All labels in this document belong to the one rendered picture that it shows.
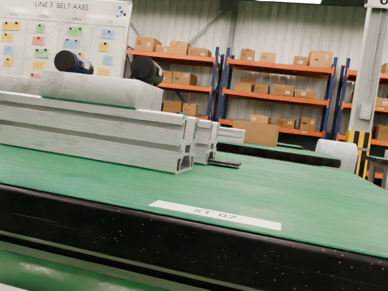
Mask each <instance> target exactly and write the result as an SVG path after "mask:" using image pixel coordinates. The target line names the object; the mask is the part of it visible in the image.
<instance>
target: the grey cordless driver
mask: <svg viewBox="0 0 388 291"><path fill-rule="evenodd" d="M130 71H131V74H132V75H133V77H134V78H135V79H137V80H140V81H142V82H144V83H147V84H150V85H153V86H154V87H157V85H159V84H160V83H161V82H162V81H163V78H164V76H163V75H164V74H163V72H162V71H163V70H162V69H161V67H160V66H159V65H158V64H157V63H156V62H154V61H153V60H152V59H151V58H150V57H147V56H144V55H140V56H138V57H136V58H135V59H134V60H133V61H132V62H131V65H130Z"/></svg>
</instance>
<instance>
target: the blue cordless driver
mask: <svg viewBox="0 0 388 291"><path fill-rule="evenodd" d="M54 65H55V67H56V69H57V70H58V71H60V72H70V73H80V74H90V75H93V73H94V67H93V64H92V63H91V62H90V61H88V60H87V59H85V58H83V57H81V56H79V55H77V54H75V53H73V52H71V51H68V50H62V51H60V52H58V53H57V54H56V56H55V58H54Z"/></svg>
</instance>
